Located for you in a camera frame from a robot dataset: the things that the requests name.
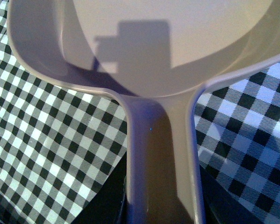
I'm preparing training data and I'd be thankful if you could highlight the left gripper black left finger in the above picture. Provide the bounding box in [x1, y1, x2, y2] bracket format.
[73, 154, 126, 224]

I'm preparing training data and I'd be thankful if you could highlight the black white checkered bedsheet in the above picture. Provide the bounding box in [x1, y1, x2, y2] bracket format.
[0, 0, 280, 224]

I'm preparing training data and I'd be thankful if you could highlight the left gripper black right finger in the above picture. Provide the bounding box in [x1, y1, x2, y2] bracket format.
[199, 166, 237, 224]

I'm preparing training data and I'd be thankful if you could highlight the white plastic dustpan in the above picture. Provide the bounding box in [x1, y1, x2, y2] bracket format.
[7, 0, 280, 224]

